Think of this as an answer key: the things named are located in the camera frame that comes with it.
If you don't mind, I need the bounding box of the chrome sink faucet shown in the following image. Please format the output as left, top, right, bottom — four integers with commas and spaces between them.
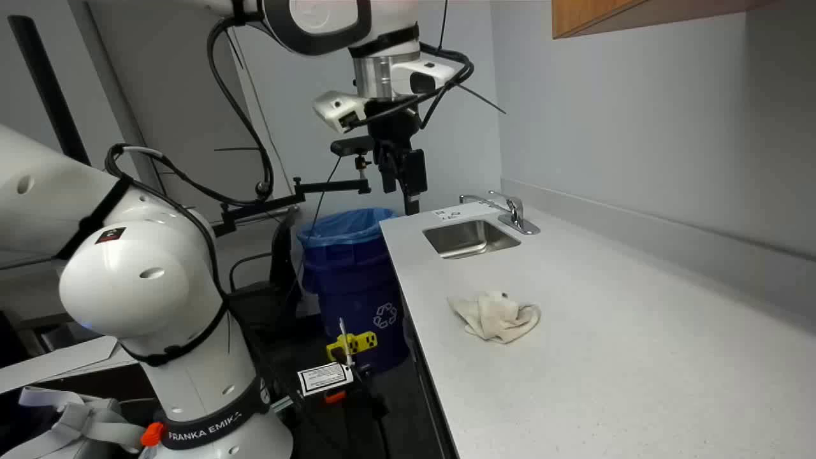
458, 189, 543, 237

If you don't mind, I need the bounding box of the blue plastic bin liner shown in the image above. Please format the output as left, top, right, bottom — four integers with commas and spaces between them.
297, 207, 404, 254

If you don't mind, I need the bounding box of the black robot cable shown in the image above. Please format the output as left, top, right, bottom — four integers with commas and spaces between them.
103, 11, 278, 212

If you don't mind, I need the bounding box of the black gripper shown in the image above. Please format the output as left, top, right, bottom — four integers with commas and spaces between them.
366, 100, 430, 216

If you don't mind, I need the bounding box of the wooden wall cabinet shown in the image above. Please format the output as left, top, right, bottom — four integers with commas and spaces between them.
549, 0, 769, 41

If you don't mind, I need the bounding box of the white label card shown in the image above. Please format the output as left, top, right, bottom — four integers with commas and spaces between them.
293, 362, 357, 397

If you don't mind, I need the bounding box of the yellow clamp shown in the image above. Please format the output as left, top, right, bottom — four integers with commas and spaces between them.
324, 315, 381, 366

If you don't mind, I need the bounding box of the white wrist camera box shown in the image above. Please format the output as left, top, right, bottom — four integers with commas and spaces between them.
312, 87, 377, 134

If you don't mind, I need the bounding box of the black leaning pole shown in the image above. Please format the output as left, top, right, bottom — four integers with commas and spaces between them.
8, 13, 92, 167

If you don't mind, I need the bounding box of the black stereo camera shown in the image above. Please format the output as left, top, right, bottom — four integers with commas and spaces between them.
329, 134, 377, 161

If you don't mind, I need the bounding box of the steel counter sink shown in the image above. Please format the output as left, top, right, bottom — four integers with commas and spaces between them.
421, 216, 523, 262

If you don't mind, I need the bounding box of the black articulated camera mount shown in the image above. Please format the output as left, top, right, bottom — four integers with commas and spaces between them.
212, 150, 376, 240

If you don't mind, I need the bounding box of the orange knob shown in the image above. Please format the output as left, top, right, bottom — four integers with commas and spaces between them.
138, 420, 167, 452

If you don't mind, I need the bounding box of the grey fabric strap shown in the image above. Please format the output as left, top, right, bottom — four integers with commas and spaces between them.
0, 384, 149, 459

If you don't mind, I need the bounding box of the cream wiping cloth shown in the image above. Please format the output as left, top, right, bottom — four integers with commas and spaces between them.
446, 287, 543, 347

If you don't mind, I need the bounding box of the blue recycling bin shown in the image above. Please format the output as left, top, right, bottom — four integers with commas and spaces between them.
298, 207, 410, 376

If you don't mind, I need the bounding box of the white counter backsplash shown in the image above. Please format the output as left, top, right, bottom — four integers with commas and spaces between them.
500, 176, 816, 320

